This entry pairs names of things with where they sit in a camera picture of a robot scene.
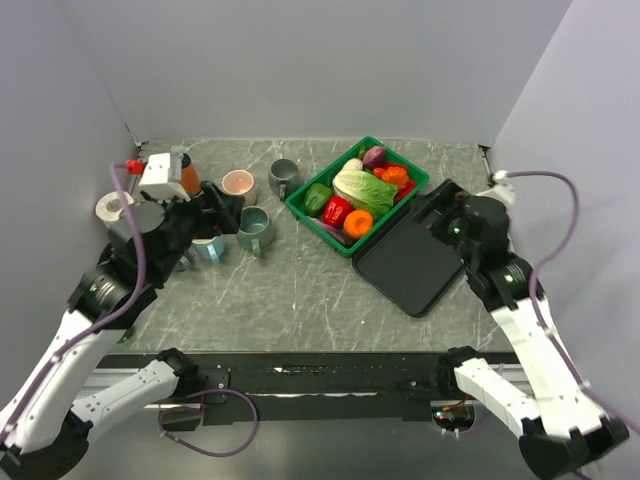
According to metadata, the pink ceramic mug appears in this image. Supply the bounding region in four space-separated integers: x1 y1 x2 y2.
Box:
221 170 257 207

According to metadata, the toy red chili pepper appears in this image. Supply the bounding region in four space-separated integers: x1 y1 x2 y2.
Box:
384 163 416 204

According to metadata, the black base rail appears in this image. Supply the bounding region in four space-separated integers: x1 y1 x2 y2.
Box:
94 349 541 426

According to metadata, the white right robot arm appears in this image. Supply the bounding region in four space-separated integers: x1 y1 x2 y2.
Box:
411 178 629 479

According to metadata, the toy green bell pepper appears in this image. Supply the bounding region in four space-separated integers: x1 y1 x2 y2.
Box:
303 183 333 217

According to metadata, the toy orange fruit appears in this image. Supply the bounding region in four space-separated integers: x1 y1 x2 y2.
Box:
343 210 374 240

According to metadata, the toy purple turnip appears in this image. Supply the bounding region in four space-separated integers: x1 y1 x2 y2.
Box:
362 146 386 170

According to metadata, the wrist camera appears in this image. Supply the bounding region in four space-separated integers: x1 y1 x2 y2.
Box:
125 153 190 201
486 170 516 206

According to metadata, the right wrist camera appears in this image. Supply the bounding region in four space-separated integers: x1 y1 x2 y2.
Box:
486 170 516 206

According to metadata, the toy lettuce head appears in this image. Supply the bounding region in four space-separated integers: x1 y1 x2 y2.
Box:
332 170 398 221

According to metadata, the black plastic tray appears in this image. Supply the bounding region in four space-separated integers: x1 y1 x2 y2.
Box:
352 206 463 318

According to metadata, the grey blue mug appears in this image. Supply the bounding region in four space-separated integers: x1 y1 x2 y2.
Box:
268 159 302 202

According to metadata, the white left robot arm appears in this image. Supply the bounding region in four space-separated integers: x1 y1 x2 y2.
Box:
1 182 244 479

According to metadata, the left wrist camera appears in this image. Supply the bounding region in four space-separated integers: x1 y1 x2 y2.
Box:
125 153 190 201

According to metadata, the toy purple eggplant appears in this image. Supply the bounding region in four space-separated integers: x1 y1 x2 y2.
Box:
312 218 355 249

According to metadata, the toy orange pumpkin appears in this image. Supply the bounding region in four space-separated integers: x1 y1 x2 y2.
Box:
373 166 410 191

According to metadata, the toy white radish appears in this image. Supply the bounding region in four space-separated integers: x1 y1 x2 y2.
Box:
341 158 364 171

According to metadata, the toy red bell pepper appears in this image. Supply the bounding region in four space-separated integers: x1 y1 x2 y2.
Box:
322 195 354 229

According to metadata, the orange spray bottle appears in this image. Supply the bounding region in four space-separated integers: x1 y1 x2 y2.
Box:
171 146 201 196

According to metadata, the green plastic crate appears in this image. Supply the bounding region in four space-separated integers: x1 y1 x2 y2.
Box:
285 137 429 258

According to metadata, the light blue faceted mug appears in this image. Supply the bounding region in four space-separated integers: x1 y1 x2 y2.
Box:
175 237 225 272

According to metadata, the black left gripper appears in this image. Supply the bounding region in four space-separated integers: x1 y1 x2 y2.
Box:
143 179 244 284

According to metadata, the white toilet paper roll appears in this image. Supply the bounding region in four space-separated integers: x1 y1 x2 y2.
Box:
94 191 124 228

